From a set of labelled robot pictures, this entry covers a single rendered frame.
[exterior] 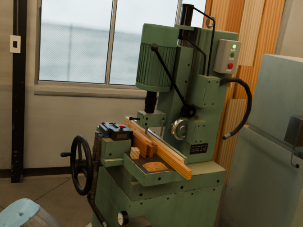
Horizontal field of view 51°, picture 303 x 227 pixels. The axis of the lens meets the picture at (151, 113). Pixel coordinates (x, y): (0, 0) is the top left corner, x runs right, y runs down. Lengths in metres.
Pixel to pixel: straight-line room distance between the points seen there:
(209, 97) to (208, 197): 0.57
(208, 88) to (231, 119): 1.63
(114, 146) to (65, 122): 1.48
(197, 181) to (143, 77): 0.61
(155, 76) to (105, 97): 1.48
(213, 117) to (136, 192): 0.59
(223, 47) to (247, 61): 1.80
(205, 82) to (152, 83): 0.25
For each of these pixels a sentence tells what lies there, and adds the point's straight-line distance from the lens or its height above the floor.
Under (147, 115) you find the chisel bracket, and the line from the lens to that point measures 1.59.
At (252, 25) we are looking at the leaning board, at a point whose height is 1.60.
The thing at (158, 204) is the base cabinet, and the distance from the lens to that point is 1.62.
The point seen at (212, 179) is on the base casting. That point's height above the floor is 0.76.
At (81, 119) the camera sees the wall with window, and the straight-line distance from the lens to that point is 2.96.
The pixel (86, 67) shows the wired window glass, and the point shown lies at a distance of 2.92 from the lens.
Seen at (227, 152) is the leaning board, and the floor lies 0.37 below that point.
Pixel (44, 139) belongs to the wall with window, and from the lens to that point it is 2.99.
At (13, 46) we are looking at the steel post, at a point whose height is 1.19.
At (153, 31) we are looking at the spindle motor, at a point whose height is 1.47.
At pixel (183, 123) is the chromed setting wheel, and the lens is 1.59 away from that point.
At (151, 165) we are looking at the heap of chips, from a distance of 1.41.
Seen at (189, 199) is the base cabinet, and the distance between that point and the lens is 1.73.
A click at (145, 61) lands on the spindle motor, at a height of 1.34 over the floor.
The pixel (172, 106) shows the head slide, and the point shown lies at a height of 1.12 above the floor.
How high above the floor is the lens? 1.53
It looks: 16 degrees down
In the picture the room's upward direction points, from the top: 8 degrees clockwise
